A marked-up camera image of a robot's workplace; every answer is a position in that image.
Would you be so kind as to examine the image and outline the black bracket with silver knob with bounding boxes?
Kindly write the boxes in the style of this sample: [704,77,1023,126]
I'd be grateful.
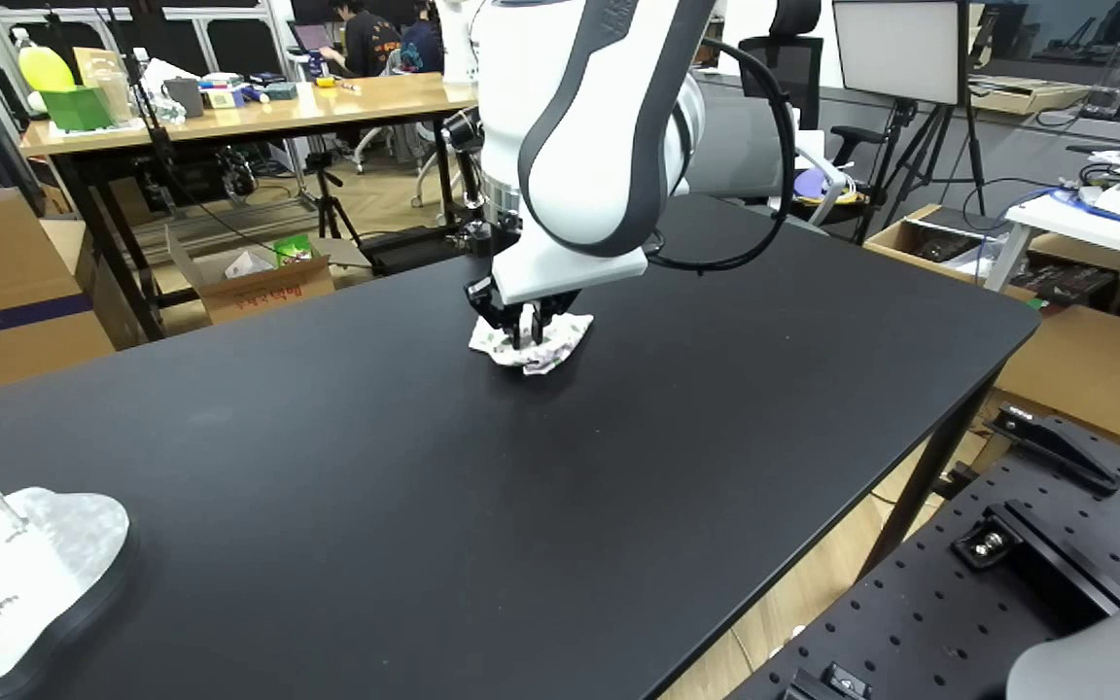
[949,500,1120,635]

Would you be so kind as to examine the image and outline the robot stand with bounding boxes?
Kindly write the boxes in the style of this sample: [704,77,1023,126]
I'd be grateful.
[730,408,1120,700]

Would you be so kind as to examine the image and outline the wooden table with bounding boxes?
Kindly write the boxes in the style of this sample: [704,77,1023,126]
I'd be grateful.
[19,72,479,343]

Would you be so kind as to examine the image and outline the black clamp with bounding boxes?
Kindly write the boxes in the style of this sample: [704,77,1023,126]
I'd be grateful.
[988,403,1120,497]

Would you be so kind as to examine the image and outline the stack of cardboard boxes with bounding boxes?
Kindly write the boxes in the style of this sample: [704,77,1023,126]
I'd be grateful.
[0,188,145,402]

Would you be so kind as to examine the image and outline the green box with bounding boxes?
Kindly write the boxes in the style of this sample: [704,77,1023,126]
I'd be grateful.
[39,86,115,133]

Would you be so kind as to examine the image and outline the black office chair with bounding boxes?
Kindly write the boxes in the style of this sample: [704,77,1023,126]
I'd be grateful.
[737,0,874,229]

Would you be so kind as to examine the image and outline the person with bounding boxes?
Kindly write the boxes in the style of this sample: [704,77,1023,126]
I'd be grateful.
[320,0,404,79]
[399,0,445,75]

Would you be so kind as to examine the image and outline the yellow balloon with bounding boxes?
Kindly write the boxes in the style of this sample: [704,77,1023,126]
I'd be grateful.
[16,41,77,94]

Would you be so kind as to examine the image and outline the flat cardboard sheet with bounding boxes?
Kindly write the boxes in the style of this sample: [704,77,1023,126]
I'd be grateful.
[993,305,1120,440]

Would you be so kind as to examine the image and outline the open cardboard box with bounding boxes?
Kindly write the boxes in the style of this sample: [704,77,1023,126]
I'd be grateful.
[166,227,373,327]
[861,202,1010,289]

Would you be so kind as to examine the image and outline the white patterned cloth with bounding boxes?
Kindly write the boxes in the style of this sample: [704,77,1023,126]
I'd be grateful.
[469,311,595,376]

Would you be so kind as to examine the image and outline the camera on mount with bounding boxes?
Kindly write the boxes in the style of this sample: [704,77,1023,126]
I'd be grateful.
[440,107,488,246]

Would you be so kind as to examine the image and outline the white panel on tripod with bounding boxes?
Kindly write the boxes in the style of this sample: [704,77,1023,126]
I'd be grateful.
[830,0,991,246]

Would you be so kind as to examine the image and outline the white table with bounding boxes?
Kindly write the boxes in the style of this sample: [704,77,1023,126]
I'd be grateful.
[983,148,1120,295]

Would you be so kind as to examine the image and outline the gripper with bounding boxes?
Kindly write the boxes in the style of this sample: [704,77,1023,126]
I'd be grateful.
[466,277,581,349]

